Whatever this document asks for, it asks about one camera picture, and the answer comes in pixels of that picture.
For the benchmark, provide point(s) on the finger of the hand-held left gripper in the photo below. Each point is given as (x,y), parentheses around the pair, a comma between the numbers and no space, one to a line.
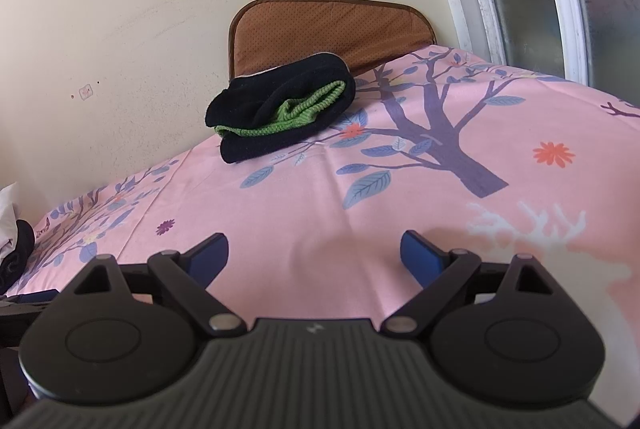
(30,299)

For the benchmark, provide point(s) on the small wall sticker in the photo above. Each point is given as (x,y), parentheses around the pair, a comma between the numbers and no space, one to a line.
(87,92)

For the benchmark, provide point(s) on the pink floral bed sheet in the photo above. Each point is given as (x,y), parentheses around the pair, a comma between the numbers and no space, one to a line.
(310,209)

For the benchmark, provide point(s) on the brown cushion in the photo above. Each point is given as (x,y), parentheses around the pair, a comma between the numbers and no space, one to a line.
(325,29)

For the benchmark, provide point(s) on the white folded cloth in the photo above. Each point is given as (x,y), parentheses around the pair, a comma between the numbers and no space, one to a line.
(7,219)

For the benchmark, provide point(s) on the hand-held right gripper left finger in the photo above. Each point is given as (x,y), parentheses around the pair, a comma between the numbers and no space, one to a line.
(210,259)

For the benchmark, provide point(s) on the navy and green knit sweater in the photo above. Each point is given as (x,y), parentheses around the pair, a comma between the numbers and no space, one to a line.
(280,109)

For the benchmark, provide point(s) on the black folded cloth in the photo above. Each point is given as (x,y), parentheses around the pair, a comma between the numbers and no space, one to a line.
(17,254)

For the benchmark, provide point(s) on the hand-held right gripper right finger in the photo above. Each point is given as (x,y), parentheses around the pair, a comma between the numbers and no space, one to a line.
(422,259)

